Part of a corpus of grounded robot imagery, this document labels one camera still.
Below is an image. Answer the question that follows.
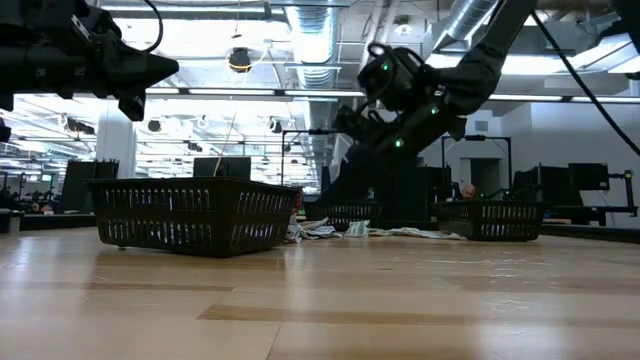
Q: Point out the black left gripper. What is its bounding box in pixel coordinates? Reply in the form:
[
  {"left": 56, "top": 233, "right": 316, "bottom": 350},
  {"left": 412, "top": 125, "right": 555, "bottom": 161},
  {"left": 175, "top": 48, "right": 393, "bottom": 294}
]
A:
[{"left": 52, "top": 0, "right": 180, "bottom": 122}]

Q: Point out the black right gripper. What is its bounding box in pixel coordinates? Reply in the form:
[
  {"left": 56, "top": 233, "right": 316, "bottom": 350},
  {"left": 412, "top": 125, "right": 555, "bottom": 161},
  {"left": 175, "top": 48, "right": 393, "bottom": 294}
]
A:
[{"left": 319, "top": 134, "right": 416, "bottom": 204}]

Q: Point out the black slotted plastic basket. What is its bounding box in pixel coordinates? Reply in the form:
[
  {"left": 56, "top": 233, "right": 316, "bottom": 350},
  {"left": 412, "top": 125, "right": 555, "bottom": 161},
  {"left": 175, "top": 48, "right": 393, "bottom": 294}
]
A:
[
  {"left": 302, "top": 199, "right": 384, "bottom": 229},
  {"left": 84, "top": 176, "right": 304, "bottom": 259},
  {"left": 433, "top": 199, "right": 547, "bottom": 243}
]

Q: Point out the long ceiling light strip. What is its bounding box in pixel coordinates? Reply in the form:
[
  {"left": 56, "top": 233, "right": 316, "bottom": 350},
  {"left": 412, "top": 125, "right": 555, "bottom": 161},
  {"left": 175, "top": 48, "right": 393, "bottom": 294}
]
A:
[{"left": 13, "top": 85, "right": 640, "bottom": 104}]

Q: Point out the black monitor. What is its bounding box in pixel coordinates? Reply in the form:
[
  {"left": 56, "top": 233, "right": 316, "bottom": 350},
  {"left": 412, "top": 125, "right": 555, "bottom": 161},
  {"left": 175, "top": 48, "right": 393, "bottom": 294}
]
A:
[
  {"left": 512, "top": 164, "right": 571, "bottom": 206},
  {"left": 568, "top": 162, "right": 611, "bottom": 191},
  {"left": 192, "top": 156, "right": 252, "bottom": 180},
  {"left": 58, "top": 158, "right": 120, "bottom": 215}
]

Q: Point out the grey box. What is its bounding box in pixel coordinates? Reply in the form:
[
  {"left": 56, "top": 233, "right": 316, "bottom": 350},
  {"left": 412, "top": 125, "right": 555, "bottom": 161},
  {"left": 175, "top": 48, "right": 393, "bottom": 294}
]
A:
[{"left": 0, "top": 208, "right": 25, "bottom": 234}]

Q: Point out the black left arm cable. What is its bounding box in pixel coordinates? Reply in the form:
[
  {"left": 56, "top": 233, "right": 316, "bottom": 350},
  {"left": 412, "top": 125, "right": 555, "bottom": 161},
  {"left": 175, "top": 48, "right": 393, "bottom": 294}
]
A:
[{"left": 143, "top": 0, "right": 164, "bottom": 54}]

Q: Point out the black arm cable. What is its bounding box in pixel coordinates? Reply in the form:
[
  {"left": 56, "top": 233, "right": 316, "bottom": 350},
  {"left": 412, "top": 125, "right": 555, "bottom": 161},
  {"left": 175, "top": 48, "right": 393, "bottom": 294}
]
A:
[
  {"left": 143, "top": 0, "right": 164, "bottom": 54},
  {"left": 367, "top": 43, "right": 416, "bottom": 66}
]

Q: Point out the black gantry frame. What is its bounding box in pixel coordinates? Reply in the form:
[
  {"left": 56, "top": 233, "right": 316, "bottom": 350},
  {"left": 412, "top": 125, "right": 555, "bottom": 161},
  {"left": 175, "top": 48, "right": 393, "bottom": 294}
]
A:
[
  {"left": 279, "top": 128, "right": 351, "bottom": 187},
  {"left": 440, "top": 133, "right": 514, "bottom": 201}
]

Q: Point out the black yellow cable reel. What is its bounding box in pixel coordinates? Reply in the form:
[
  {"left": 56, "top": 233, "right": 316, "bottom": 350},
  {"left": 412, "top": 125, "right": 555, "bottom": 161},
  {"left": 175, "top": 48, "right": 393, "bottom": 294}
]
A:
[{"left": 227, "top": 46, "right": 253, "bottom": 74}]

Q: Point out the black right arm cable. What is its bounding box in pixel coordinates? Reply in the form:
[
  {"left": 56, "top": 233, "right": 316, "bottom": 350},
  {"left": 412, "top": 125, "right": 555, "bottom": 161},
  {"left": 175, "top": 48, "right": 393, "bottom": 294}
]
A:
[{"left": 367, "top": 43, "right": 416, "bottom": 66}]

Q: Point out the silver ventilation duct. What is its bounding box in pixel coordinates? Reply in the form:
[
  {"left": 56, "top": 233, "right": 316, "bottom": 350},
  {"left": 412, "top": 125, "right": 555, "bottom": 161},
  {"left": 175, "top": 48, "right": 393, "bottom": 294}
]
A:
[
  {"left": 434, "top": 0, "right": 501, "bottom": 51},
  {"left": 282, "top": 0, "right": 351, "bottom": 201}
]

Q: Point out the black hanging cable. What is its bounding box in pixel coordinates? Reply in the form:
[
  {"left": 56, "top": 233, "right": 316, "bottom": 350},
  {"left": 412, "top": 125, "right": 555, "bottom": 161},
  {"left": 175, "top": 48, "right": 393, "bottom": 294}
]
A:
[{"left": 529, "top": 9, "right": 640, "bottom": 156}]

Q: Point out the black camera on stand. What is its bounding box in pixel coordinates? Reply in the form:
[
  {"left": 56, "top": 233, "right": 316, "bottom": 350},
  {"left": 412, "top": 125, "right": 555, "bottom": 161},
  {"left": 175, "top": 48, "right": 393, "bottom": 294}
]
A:
[{"left": 607, "top": 169, "right": 639, "bottom": 217}]

